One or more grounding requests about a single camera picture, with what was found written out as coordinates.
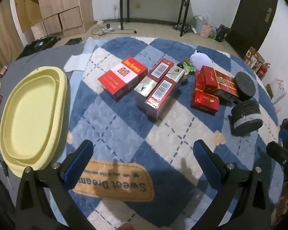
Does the silver drink can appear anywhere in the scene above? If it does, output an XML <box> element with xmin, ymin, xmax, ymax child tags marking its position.
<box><xmin>176</xmin><ymin>62</ymin><xmax>190</xmax><ymax>82</ymax></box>

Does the white cloth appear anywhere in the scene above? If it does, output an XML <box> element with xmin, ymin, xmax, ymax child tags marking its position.
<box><xmin>64</xmin><ymin>37</ymin><xmax>96</xmax><ymax>73</ymax></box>

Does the printed cardboard box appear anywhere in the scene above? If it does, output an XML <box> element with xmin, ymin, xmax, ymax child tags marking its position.
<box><xmin>242</xmin><ymin>47</ymin><xmax>266</xmax><ymax>72</ymax></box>

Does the blue checkered blanket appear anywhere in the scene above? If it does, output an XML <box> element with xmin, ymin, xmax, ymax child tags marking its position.
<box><xmin>42</xmin><ymin>36</ymin><xmax>286</xmax><ymax>230</ymax></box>

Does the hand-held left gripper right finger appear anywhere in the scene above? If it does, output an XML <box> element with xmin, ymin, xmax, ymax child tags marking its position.
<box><xmin>193</xmin><ymin>139</ymin><xmax>271</xmax><ymax>230</ymax></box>

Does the pale purple plush ball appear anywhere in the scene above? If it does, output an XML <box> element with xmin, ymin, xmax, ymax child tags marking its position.
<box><xmin>190</xmin><ymin>51</ymin><xmax>213</xmax><ymax>70</ymax></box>

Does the red white cigarette carton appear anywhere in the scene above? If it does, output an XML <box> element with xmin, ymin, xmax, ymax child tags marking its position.
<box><xmin>97</xmin><ymin>57</ymin><xmax>148</xmax><ymax>101</ymax></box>

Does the black bag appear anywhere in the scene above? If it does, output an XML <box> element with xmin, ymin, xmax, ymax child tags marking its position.
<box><xmin>215</xmin><ymin>24</ymin><xmax>231</xmax><ymax>42</ymax></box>

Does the white paper bag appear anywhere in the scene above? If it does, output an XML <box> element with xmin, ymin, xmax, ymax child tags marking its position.
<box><xmin>266</xmin><ymin>78</ymin><xmax>287</xmax><ymax>105</ymax></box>

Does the dark patterned cloth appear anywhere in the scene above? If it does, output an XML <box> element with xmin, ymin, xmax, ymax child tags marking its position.
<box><xmin>172</xmin><ymin>23</ymin><xmax>193</xmax><ymax>33</ymax></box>

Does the wooden cabinet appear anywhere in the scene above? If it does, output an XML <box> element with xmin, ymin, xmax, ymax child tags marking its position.
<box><xmin>13</xmin><ymin>0</ymin><xmax>94</xmax><ymax>39</ymax></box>

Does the beige curtain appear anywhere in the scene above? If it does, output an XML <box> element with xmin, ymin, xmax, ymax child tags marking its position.
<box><xmin>0</xmin><ymin>1</ymin><xmax>24</xmax><ymax>71</ymax></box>

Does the green keychain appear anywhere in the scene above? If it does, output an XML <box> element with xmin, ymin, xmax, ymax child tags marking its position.
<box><xmin>184</xmin><ymin>57</ymin><xmax>195</xmax><ymax>74</ymax></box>

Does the white plastic bag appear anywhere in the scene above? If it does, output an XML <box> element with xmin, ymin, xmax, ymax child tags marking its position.
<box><xmin>191</xmin><ymin>14</ymin><xmax>205</xmax><ymax>29</ymax></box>

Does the red canister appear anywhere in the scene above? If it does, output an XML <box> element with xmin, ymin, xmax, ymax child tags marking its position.
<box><xmin>256</xmin><ymin>63</ymin><xmax>271</xmax><ymax>81</ymax></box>

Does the black sponge roll grey band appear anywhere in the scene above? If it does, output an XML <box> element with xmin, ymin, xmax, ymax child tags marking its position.
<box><xmin>231</xmin><ymin>100</ymin><xmax>264</xmax><ymax>136</ymax></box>

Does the dark brown door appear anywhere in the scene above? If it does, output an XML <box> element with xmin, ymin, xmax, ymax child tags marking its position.
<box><xmin>227</xmin><ymin>0</ymin><xmax>279</xmax><ymax>58</ymax></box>

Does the yellow oval basin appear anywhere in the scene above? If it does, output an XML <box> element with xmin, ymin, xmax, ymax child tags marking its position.
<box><xmin>0</xmin><ymin>67</ymin><xmax>68</xmax><ymax>178</ymax></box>

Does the power strip with cables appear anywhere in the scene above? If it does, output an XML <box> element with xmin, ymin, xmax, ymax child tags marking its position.
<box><xmin>91</xmin><ymin>25</ymin><xmax>138</xmax><ymax>36</ymax></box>

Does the grey bed sheet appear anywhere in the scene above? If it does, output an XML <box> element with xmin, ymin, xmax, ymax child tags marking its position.
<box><xmin>0</xmin><ymin>44</ymin><xmax>92</xmax><ymax>230</ymax></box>

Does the red silver cigarette carton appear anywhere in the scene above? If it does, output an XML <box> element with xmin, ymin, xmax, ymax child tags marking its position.
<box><xmin>134</xmin><ymin>58</ymin><xmax>175</xmax><ymax>109</ymax></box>
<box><xmin>144</xmin><ymin>63</ymin><xmax>187</xmax><ymax>121</ymax></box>

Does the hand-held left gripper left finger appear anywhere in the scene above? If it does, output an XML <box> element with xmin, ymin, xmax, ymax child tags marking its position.
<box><xmin>16</xmin><ymin>139</ymin><xmax>94</xmax><ymax>230</ymax></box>

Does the pink paper bag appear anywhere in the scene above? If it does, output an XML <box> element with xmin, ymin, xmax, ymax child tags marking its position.
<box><xmin>200</xmin><ymin>23</ymin><xmax>214</xmax><ymax>39</ymax></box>

